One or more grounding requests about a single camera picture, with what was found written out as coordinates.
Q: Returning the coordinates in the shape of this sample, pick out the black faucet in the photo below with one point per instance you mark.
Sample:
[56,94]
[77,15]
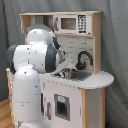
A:
[81,65]

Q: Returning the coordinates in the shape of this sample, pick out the wooden toy kitchen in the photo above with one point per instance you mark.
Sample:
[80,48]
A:
[87,97]

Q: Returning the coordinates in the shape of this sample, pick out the grey range hood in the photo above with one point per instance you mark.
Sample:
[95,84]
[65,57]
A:
[40,23]

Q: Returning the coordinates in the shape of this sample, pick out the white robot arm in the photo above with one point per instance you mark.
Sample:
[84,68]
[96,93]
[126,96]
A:
[42,54]

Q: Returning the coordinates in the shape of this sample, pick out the small metal pot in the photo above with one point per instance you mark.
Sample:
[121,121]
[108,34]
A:
[70,73]

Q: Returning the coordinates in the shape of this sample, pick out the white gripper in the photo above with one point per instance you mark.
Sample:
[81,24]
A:
[61,61]

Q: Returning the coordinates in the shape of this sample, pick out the grey sink basin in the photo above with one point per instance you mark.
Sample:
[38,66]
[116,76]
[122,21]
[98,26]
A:
[80,76]

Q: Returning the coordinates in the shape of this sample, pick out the grey dishwasher panel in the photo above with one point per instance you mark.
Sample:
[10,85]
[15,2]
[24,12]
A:
[62,106]

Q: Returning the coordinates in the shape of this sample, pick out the toy microwave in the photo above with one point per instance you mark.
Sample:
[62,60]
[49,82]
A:
[73,24]

